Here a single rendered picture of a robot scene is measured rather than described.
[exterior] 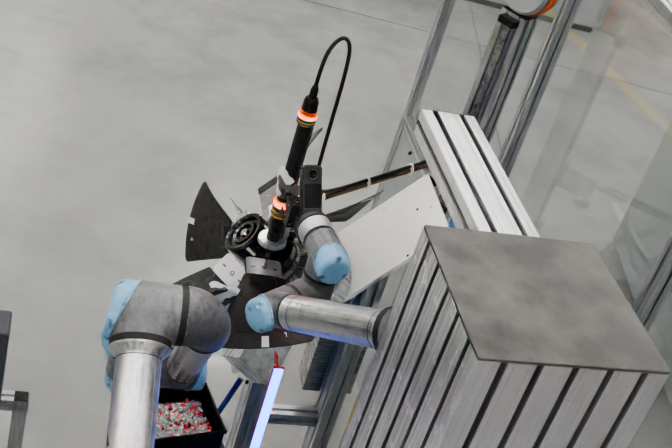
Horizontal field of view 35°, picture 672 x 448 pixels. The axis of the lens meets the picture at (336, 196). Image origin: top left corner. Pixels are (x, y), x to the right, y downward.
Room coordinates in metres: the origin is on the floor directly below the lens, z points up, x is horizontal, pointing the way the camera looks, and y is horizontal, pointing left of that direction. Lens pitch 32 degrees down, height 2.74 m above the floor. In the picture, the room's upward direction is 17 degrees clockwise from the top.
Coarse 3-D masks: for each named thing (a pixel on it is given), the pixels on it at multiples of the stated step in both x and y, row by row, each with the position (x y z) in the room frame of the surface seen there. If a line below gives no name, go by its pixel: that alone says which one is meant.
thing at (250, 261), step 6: (246, 258) 2.11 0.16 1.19; (252, 258) 2.11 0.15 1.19; (258, 258) 2.12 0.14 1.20; (246, 264) 2.09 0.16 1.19; (252, 264) 2.09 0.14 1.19; (258, 264) 2.10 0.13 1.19; (270, 264) 2.12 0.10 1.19; (276, 264) 2.13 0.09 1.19; (252, 270) 2.07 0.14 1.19; (258, 270) 2.08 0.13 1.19; (264, 270) 2.09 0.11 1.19; (270, 270) 2.10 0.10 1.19; (276, 276) 2.09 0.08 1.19
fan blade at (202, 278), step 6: (204, 270) 2.14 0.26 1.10; (210, 270) 2.13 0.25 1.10; (192, 276) 2.13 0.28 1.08; (198, 276) 2.13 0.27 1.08; (204, 276) 2.12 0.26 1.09; (210, 276) 2.12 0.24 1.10; (216, 276) 2.13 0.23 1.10; (180, 282) 2.12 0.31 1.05; (198, 282) 2.11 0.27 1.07; (204, 282) 2.11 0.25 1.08; (222, 282) 2.12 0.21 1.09; (204, 288) 2.10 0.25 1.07
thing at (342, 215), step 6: (378, 192) 2.21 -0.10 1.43; (372, 198) 2.14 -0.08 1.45; (354, 204) 2.15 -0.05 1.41; (360, 204) 2.12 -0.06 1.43; (366, 204) 2.11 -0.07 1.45; (336, 210) 2.15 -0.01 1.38; (342, 210) 2.12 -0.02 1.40; (348, 210) 2.10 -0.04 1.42; (354, 210) 2.08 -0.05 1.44; (330, 216) 2.10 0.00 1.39; (336, 216) 2.08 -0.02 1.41; (342, 216) 2.06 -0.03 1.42; (348, 216) 2.05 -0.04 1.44
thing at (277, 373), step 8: (272, 376) 1.76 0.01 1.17; (280, 376) 1.76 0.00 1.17; (272, 384) 1.76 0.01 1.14; (272, 392) 1.76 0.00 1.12; (264, 400) 1.76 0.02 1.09; (272, 400) 1.76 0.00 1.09; (264, 408) 1.76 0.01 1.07; (264, 416) 1.76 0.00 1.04; (264, 424) 1.76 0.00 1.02; (256, 432) 1.76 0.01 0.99; (256, 440) 1.76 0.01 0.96
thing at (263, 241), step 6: (288, 228) 2.11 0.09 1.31; (264, 234) 2.10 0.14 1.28; (282, 234) 2.11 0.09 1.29; (288, 234) 2.12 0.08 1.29; (258, 240) 2.08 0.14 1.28; (264, 240) 2.08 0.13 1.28; (282, 240) 2.10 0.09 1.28; (264, 246) 2.06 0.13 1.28; (270, 246) 2.06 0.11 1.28; (276, 246) 2.07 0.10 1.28; (282, 246) 2.08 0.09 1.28
